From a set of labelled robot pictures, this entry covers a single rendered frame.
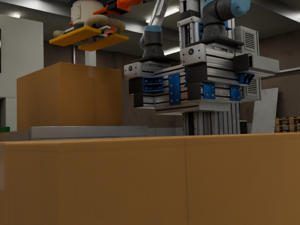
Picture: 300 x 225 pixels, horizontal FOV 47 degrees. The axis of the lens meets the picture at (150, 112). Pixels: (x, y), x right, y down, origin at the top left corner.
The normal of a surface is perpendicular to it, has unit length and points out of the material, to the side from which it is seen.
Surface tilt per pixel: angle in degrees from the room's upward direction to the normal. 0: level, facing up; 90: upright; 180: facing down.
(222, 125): 90
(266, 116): 74
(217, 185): 90
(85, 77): 90
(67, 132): 90
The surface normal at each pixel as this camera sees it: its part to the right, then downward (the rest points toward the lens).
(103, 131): 0.64, -0.07
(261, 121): -0.73, -0.30
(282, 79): -0.75, -0.02
